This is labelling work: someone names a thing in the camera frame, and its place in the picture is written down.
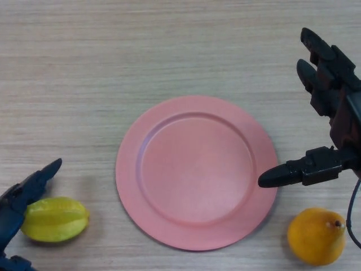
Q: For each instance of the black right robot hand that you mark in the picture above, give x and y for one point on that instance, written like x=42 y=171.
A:
x=344 y=121

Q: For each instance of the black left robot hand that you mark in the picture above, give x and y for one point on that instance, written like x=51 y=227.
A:
x=11 y=209

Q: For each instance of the yellow starfruit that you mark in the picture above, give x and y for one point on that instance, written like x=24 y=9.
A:
x=56 y=220

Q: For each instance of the pink round plate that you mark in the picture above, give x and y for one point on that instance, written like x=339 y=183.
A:
x=196 y=173

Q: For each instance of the orange pear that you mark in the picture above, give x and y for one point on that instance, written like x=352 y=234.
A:
x=316 y=237

